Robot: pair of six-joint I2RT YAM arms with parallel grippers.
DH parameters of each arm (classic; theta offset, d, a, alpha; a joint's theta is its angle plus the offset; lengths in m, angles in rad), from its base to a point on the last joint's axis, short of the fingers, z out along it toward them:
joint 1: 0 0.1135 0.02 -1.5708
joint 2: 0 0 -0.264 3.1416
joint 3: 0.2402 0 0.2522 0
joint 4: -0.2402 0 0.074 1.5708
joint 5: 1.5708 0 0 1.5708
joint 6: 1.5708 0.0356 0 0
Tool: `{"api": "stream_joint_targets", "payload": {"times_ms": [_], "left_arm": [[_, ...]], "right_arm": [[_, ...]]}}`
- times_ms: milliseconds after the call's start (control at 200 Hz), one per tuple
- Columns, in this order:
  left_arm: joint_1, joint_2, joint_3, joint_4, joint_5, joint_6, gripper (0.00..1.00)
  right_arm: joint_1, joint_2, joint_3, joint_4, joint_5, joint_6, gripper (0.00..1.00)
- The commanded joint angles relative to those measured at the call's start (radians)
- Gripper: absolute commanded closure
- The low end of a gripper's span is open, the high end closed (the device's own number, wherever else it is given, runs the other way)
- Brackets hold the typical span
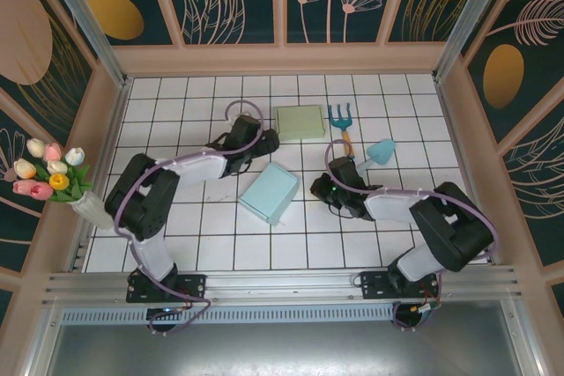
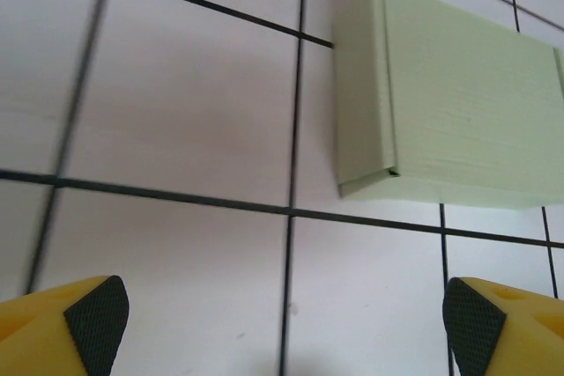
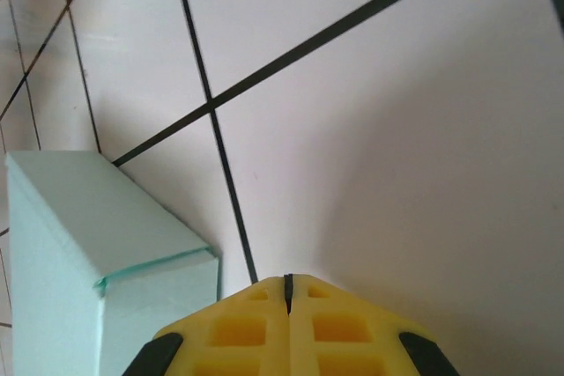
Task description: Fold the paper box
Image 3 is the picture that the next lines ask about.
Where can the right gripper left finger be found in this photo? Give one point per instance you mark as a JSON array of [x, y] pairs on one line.
[[238, 332]]

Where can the light blue paper box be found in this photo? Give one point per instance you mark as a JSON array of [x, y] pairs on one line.
[[88, 226]]

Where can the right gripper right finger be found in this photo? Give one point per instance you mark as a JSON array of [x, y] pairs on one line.
[[343, 332]]

